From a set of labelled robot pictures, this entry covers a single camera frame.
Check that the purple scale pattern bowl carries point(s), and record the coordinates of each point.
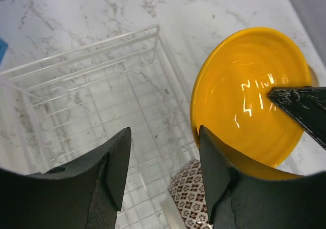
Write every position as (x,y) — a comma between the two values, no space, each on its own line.
(187,191)

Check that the cream bowl with bird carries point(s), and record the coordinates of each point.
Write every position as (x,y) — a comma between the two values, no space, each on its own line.
(314,79)

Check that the orange yellow bowl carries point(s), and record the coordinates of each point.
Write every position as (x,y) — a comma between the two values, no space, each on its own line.
(229,98)

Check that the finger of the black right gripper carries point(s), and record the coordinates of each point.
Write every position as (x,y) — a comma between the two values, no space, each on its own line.
(306,106)

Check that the blue pink yellow shelf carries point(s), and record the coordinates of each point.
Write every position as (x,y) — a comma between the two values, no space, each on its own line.
(3,49)

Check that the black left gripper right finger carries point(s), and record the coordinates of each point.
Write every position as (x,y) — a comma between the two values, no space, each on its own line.
(241,192)

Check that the white wire dish rack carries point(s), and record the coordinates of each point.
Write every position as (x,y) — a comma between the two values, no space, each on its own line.
(56,109)

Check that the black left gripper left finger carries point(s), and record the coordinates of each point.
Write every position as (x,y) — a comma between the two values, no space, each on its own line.
(86,192)

